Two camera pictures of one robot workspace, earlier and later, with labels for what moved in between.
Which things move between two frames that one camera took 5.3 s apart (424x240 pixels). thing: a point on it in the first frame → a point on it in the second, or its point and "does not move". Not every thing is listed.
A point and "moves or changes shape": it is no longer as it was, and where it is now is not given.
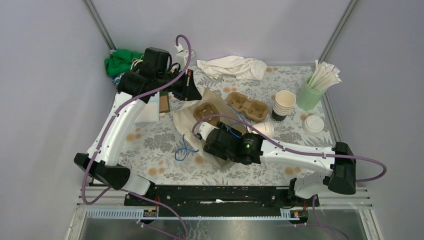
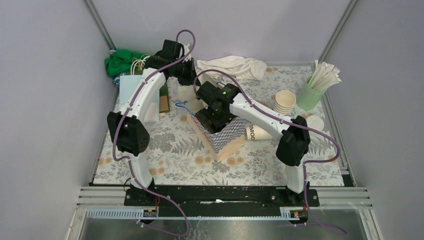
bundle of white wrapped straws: [325, 76] does not move
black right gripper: [229, 130] → [204, 115]
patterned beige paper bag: [206, 107] moves or changes shape
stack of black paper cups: [284, 103] does not move
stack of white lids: [313, 124] does not move
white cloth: [233, 66] does not move
